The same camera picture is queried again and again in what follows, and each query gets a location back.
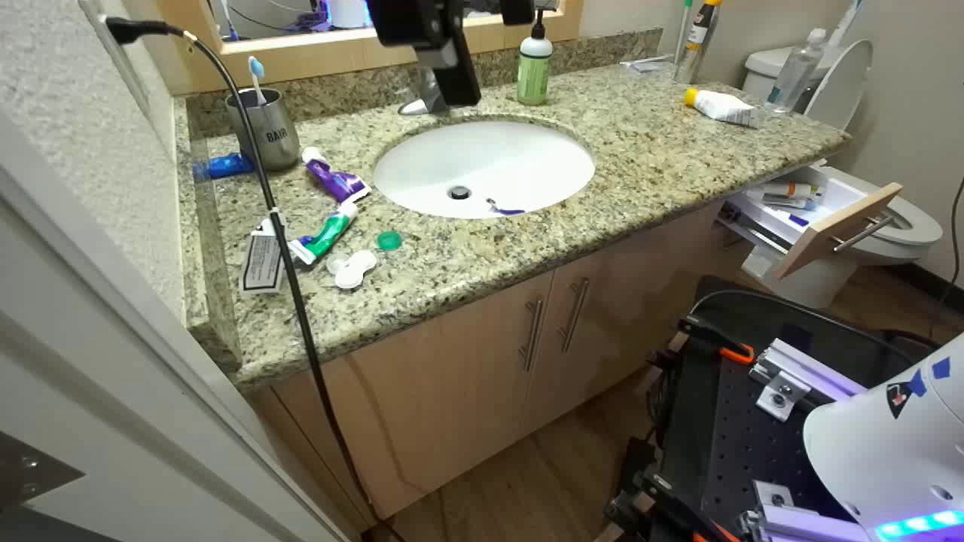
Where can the green round cap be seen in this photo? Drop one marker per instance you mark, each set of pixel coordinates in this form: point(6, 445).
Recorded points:
point(390, 241)

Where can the white oval sink basin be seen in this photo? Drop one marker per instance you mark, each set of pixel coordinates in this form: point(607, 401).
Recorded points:
point(501, 160)

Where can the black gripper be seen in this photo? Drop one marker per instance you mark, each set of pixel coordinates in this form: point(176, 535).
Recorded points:
point(412, 23)

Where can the purple toothpaste tube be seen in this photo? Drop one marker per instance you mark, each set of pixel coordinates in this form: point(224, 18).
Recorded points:
point(332, 181)

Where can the light wooden vanity cabinet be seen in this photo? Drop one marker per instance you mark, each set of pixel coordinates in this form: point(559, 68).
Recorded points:
point(463, 401)

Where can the wooden framed mirror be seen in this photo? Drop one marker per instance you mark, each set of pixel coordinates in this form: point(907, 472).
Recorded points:
point(302, 49)

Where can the silver spray can orange cap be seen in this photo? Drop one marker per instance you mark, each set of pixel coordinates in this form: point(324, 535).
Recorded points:
point(695, 46)

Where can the white blue toothbrush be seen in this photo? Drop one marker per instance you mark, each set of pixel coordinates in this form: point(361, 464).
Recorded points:
point(257, 76)

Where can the small blue floss pick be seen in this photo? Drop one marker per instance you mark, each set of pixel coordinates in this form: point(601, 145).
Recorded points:
point(504, 207)

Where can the clear flat plastic wrapper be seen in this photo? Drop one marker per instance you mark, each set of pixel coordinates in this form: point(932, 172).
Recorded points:
point(649, 65)

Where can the white toilet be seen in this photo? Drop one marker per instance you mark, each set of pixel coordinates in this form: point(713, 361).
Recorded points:
point(906, 227)

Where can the white door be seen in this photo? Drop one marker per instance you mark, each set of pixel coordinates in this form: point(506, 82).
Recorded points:
point(91, 381)

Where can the blue white tube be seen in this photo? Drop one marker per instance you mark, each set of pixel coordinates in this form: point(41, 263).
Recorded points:
point(787, 197)

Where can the white bottle yellow lid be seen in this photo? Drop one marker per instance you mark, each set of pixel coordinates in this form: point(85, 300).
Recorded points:
point(725, 105)

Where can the black robot cart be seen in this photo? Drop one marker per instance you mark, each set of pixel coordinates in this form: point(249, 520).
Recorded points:
point(725, 431)

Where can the light wooden drawer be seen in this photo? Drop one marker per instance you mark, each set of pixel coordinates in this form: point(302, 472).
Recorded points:
point(839, 230)

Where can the green white toothpaste tube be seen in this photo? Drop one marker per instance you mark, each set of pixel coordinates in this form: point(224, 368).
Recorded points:
point(324, 237)

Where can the grey metal cup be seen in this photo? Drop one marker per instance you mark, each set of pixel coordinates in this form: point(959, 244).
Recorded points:
point(269, 136)

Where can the green soap pump bottle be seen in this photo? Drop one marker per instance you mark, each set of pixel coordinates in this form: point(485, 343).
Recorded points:
point(534, 74)

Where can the clear plastic bottle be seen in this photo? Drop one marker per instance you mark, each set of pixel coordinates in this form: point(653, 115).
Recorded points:
point(795, 76)

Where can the white contact lens case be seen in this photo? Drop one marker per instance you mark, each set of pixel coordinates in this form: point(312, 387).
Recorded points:
point(349, 272)

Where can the small blue plastic item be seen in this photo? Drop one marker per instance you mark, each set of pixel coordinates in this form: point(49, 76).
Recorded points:
point(224, 165)

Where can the dark sink drain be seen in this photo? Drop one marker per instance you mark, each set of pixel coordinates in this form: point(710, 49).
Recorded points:
point(458, 190)

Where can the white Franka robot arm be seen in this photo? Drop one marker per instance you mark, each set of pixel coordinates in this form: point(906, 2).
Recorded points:
point(883, 451)

